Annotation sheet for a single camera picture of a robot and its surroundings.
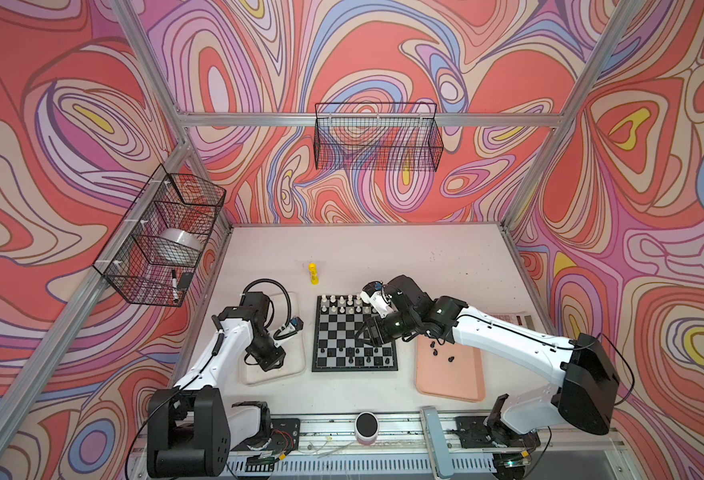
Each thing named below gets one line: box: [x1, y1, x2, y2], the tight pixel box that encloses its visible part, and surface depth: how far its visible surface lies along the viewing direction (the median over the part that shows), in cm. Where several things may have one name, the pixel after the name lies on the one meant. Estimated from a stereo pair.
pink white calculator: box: [487, 311, 537, 332], surface depth 93 cm
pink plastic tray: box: [416, 334, 486, 402], surface depth 86 cm
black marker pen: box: [172, 269, 179, 303], surface depth 73 cm
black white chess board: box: [311, 294, 398, 372], surface depth 88 cm
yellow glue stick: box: [307, 262, 319, 285], surface depth 100 cm
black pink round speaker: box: [354, 411, 379, 446], surface depth 72 cm
